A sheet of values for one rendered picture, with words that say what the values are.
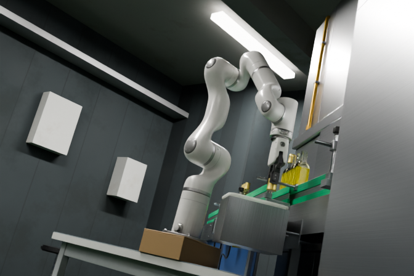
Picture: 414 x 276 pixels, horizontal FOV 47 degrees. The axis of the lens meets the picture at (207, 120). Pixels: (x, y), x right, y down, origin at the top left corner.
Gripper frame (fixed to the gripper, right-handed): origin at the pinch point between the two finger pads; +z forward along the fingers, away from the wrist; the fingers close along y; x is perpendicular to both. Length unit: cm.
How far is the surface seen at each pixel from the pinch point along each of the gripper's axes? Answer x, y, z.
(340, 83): -33, 35, -61
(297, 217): -11.8, 1.6, 11.2
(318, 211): -12.0, -19.1, 10.9
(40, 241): 134, 311, 45
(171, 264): 28.0, 17.1, 37.4
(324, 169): -29.6, 30.5, -16.6
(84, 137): 125, 318, -63
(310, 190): -14.0, -2.2, 1.0
